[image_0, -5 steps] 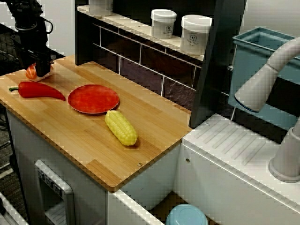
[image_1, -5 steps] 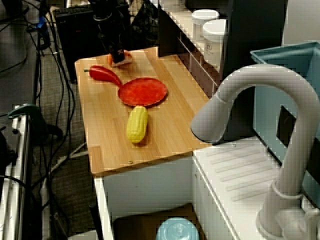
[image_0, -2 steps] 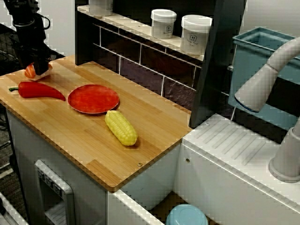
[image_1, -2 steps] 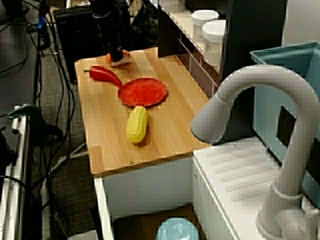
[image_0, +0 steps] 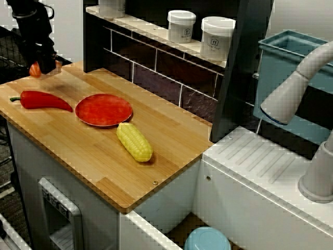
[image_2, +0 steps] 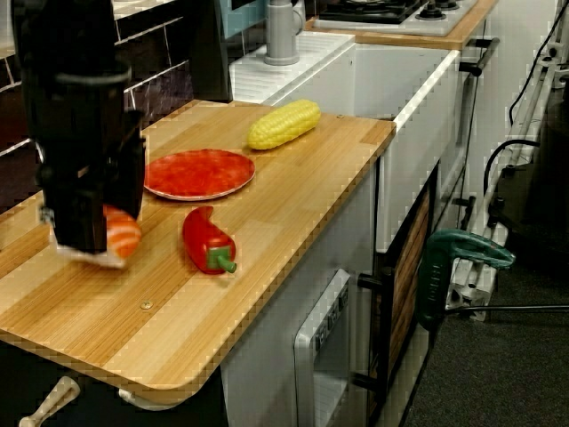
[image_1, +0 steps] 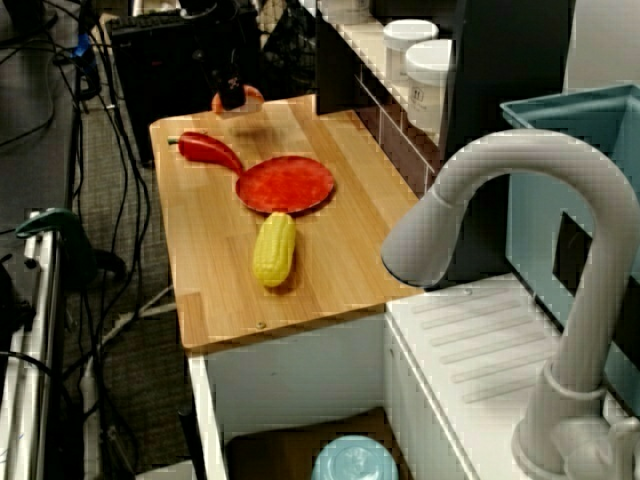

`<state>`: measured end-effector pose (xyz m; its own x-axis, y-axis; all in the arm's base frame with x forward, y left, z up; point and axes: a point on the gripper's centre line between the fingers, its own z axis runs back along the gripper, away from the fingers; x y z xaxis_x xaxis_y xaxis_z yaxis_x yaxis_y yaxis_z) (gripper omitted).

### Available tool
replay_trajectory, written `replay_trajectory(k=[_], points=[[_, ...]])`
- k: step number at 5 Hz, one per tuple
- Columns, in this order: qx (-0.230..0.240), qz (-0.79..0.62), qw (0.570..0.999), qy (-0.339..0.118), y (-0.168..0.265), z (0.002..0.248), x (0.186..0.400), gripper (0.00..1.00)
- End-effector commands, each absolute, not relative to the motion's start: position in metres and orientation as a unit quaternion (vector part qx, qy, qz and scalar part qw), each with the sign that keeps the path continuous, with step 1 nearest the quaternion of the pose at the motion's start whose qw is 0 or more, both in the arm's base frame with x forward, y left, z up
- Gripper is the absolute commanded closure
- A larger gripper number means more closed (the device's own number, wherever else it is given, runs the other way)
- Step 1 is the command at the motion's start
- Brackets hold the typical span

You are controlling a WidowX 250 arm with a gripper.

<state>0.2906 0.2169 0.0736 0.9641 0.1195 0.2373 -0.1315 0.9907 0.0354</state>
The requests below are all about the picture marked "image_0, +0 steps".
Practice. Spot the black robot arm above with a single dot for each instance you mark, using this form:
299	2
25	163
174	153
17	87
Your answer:
26	7

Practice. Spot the black upright panel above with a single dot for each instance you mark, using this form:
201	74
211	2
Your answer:
91	47

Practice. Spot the yellow corn cob toy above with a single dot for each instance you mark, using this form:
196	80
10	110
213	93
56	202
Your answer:
134	142

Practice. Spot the aluminium frame rail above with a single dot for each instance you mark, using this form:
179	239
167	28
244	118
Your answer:
10	234

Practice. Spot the red plate with white underside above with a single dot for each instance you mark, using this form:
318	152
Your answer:
104	110

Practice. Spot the salmon sushi toy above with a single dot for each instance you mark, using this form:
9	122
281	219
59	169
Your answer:
35	70

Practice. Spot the dark tiled backsplash shelf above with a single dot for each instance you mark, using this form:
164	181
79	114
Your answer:
156	70

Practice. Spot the white sink unit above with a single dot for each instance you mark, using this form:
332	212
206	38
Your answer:
247	182

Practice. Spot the light blue bowl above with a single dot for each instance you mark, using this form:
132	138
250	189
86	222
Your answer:
206	239

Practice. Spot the dark grey upright panel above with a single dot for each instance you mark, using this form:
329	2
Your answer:
239	78

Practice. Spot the teal plastic bin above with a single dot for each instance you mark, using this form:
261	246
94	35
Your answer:
275	78

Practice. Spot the white lidded jar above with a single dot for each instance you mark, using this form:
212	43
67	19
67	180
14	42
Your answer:
181	26
218	36
112	7

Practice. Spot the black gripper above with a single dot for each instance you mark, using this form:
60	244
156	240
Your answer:
35	39

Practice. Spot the white toy appliance door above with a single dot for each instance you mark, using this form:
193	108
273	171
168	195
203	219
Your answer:
78	221

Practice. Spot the white toy kitchen cabinet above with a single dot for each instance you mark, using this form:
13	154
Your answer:
104	216

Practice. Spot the grey toy faucet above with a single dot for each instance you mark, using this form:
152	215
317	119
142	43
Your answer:
281	104

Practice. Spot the red pepper toy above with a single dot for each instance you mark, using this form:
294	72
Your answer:
39	100

